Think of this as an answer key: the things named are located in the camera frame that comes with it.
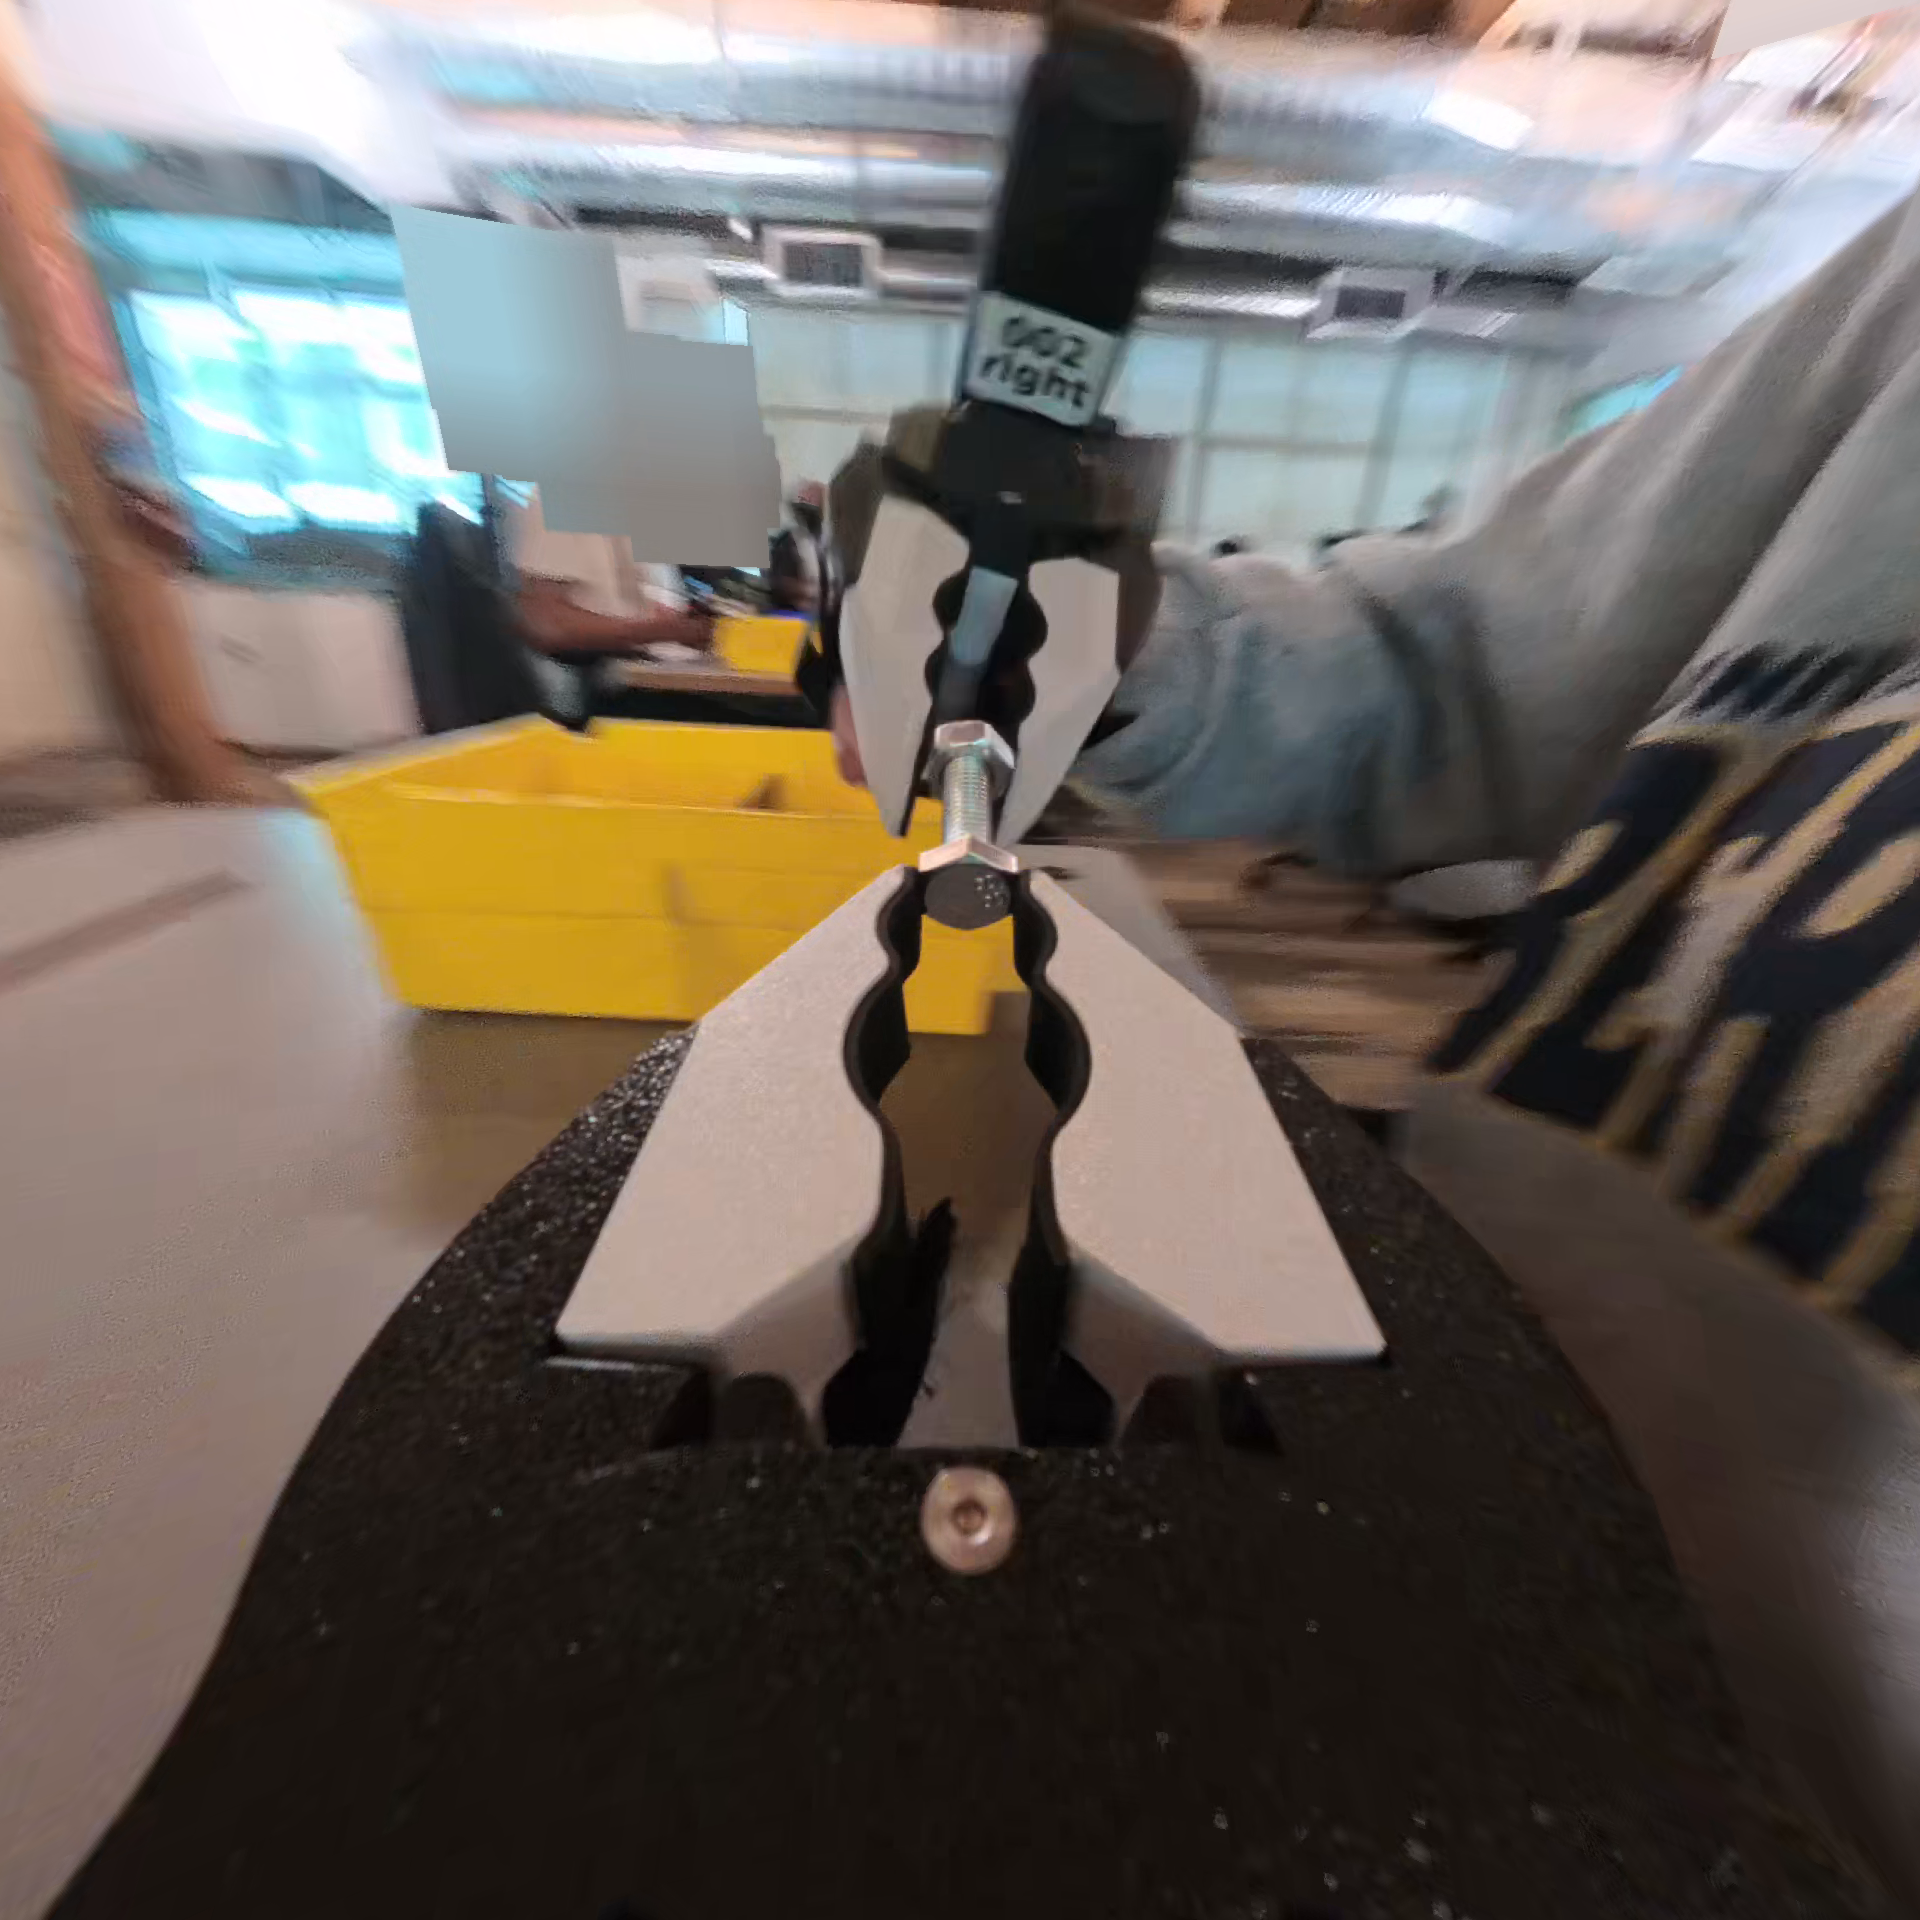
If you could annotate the small yellow bin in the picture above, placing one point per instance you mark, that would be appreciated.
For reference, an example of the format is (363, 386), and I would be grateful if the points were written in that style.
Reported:
(764, 645)

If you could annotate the person's right forearm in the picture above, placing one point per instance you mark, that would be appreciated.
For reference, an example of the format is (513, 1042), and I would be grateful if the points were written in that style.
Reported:
(1500, 676)

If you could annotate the silver hex bolt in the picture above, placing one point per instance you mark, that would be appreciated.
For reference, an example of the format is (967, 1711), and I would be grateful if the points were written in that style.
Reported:
(967, 810)

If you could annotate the yellow plastic bin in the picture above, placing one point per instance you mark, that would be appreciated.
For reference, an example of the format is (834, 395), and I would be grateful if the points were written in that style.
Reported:
(523, 901)

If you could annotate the person's torso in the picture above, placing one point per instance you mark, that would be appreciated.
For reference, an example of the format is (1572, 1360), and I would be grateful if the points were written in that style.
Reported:
(1723, 975)

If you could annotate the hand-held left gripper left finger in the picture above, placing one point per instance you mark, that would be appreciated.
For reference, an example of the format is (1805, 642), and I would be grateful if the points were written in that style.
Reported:
(721, 1171)

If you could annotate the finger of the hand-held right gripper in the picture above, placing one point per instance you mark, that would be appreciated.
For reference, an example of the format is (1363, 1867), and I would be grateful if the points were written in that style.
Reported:
(884, 645)
(1076, 662)

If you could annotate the wooden pillar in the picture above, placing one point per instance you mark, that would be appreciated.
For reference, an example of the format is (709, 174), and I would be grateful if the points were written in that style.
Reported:
(89, 451)

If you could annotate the black office chair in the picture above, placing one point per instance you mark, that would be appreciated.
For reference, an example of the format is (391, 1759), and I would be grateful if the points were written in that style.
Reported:
(451, 629)

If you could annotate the white cabinet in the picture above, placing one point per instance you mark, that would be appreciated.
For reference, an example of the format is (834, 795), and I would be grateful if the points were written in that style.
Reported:
(300, 662)

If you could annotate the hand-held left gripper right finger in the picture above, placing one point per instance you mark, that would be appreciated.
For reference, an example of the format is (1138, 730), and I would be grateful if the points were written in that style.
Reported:
(1201, 1186)

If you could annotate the wooden desk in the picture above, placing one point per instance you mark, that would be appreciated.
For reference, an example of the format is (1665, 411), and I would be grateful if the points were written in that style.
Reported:
(674, 682)

